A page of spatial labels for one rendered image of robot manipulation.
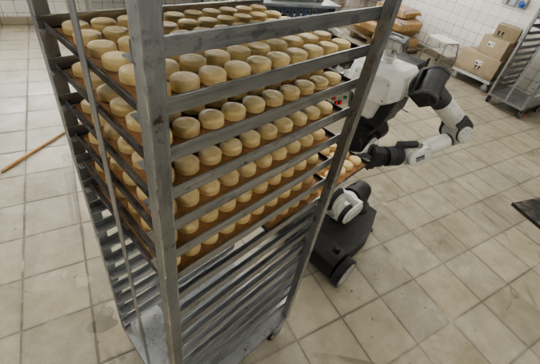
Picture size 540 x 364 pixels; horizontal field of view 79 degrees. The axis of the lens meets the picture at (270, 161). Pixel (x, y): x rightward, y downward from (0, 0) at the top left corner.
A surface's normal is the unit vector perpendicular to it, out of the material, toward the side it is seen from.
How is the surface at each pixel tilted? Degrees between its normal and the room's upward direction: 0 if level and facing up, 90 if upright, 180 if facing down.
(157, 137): 90
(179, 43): 90
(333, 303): 0
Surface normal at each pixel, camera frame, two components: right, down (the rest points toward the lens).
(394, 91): 0.00, 0.55
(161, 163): 0.69, 0.52
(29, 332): 0.14, -0.78
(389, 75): -0.41, -0.29
